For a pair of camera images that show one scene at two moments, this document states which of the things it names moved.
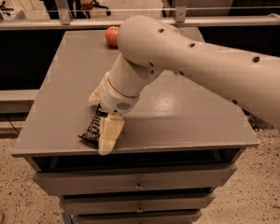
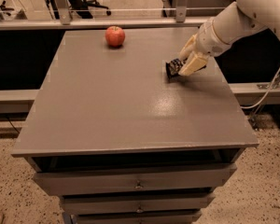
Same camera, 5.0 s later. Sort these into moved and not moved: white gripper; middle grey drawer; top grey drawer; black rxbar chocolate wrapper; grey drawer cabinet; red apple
Moved: black rxbar chocolate wrapper; white gripper
Not moved: top grey drawer; middle grey drawer; grey drawer cabinet; red apple
